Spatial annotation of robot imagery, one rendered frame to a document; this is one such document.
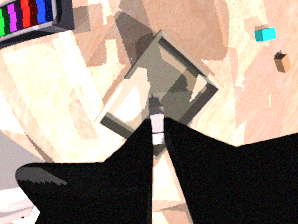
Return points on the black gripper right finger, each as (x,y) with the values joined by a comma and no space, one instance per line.
(212,174)

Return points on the small cyan block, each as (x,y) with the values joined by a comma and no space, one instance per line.
(265,34)

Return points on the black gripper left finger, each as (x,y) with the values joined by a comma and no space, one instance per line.
(124,181)

